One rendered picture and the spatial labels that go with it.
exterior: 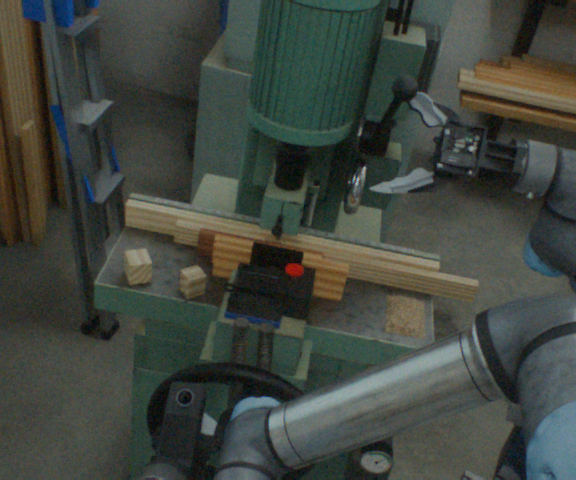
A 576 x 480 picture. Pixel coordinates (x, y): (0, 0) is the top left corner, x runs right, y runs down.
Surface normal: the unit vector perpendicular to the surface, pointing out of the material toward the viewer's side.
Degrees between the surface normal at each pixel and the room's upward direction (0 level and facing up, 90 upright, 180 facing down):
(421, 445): 0
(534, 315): 57
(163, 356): 90
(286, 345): 90
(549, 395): 62
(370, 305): 0
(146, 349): 90
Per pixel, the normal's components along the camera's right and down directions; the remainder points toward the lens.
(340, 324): 0.15, -0.78
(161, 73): -0.16, 0.58
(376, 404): -0.47, 0.01
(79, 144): 0.95, 0.19
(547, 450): -0.90, -0.40
